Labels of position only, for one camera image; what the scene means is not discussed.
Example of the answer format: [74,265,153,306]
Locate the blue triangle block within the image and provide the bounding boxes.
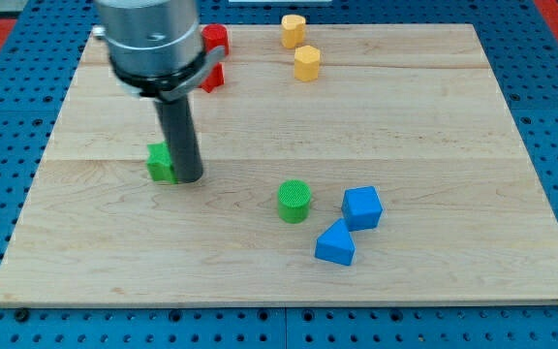
[314,218,356,266]

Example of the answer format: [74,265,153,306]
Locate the red star block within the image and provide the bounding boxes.
[199,63,225,93]

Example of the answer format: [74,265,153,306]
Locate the green star block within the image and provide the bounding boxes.
[146,142,178,184]

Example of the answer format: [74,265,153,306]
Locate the red cylinder block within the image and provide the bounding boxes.
[201,23,230,55]

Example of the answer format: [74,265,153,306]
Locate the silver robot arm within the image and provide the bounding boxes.
[94,0,226,183]

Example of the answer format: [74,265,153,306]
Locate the wooden board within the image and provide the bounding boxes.
[0,24,558,308]

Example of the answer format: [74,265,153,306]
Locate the yellow heart block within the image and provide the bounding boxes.
[281,15,306,48]

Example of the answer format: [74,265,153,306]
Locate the blue cube block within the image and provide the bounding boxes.
[341,186,384,231]

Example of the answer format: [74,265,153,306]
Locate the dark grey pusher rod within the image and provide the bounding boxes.
[154,96,203,183]

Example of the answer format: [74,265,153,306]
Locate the yellow hexagon block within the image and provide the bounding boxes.
[294,46,321,81]

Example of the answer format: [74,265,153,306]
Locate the green cylinder block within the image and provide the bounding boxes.
[277,179,312,224]

